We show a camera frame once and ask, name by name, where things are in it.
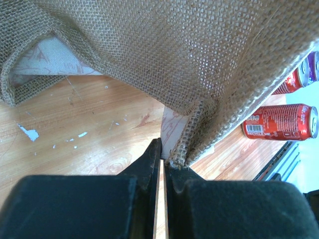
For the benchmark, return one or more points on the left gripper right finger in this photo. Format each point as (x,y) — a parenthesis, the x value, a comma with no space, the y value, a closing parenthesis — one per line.
(209,209)

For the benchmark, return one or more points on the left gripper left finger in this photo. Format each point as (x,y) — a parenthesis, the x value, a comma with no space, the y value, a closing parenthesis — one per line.
(121,206)

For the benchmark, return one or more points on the burlap canvas tote bag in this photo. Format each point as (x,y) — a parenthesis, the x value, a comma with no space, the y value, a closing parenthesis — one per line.
(214,61)

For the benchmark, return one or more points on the red cola can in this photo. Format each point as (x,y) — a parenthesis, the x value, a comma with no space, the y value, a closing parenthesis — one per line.
(296,80)
(294,122)

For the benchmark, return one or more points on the purple fanta can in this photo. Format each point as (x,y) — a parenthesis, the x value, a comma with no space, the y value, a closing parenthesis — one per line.
(313,59)

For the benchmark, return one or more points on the aluminium frame rails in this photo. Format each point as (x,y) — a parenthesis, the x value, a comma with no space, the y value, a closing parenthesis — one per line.
(282,165)

